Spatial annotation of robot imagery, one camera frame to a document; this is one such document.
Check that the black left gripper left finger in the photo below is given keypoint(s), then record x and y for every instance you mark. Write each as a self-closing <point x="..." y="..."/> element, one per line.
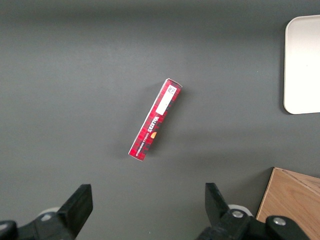
<point x="75" y="210"/>

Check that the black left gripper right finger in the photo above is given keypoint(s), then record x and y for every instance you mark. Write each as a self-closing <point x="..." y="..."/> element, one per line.
<point x="220" y="212"/>

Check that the wooden board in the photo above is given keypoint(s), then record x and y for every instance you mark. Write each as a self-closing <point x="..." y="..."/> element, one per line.
<point x="292" y="200"/>

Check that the red tartan shortbread box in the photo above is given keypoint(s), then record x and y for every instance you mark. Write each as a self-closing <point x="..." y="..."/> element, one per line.
<point x="155" y="120"/>

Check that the white plastic tray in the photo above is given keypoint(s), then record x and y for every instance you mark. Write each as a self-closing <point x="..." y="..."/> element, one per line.
<point x="303" y="65"/>

